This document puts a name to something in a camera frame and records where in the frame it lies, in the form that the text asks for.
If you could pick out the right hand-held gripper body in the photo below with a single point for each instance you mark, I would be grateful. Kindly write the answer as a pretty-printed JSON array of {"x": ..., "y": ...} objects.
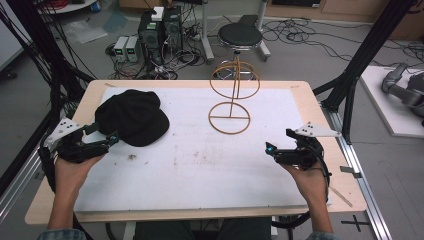
[{"x": 301, "y": 151}]

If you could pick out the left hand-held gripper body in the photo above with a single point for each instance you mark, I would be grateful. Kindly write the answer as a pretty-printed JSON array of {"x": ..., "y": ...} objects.
[{"x": 68, "y": 146}]

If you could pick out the black hat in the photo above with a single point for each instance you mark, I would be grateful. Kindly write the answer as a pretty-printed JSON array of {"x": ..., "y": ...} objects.
[{"x": 133, "y": 116}]

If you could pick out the person's left hand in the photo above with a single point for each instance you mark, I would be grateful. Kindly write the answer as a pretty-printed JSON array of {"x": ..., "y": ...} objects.
[{"x": 71, "y": 176}]

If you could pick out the person's right hand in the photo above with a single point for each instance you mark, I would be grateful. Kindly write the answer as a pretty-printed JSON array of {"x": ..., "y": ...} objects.
[{"x": 308, "y": 183}]

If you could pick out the thin wooden stick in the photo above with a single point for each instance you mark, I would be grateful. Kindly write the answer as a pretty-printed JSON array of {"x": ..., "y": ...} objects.
[{"x": 340, "y": 196}]

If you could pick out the white table mat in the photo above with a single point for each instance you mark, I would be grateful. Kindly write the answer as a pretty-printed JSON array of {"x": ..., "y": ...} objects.
[{"x": 206, "y": 170}]

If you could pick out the grey power supply unit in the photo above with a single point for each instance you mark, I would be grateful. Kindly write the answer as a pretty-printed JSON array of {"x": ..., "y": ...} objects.
[
  {"x": 132, "y": 48},
  {"x": 120, "y": 48}
]

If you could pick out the white platform board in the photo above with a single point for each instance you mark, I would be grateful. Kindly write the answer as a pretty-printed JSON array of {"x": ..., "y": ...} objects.
[{"x": 386, "y": 106}]

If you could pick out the clear plastic sheet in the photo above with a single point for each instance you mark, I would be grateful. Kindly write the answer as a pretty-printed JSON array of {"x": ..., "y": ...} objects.
[{"x": 85, "y": 31}]

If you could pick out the black computer tower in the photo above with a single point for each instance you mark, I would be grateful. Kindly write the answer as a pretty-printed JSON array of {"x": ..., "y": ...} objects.
[
  {"x": 173, "y": 28},
  {"x": 150, "y": 40}
]

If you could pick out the black round stool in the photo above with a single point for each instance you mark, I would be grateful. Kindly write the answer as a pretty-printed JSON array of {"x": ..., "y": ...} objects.
[{"x": 240, "y": 35}]

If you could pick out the white round table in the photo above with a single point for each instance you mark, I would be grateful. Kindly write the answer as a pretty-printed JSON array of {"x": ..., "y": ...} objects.
[{"x": 70, "y": 5}]

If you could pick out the small white box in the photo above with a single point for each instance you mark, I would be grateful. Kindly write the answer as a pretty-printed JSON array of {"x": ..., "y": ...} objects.
[{"x": 158, "y": 13}]

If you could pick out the small metal bracket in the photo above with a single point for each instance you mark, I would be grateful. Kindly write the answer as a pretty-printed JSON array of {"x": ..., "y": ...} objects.
[{"x": 350, "y": 171}]

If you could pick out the aluminium rail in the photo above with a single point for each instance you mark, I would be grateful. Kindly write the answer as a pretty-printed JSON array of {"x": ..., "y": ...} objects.
[
  {"x": 360, "y": 180},
  {"x": 20, "y": 186}
]

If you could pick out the black frame posts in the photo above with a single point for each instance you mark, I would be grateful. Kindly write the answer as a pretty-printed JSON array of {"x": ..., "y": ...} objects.
[
  {"x": 40, "y": 50},
  {"x": 366, "y": 50}
]

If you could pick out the white desk frame leg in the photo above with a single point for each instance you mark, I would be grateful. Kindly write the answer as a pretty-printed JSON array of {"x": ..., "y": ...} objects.
[
  {"x": 263, "y": 40},
  {"x": 207, "y": 33}
]

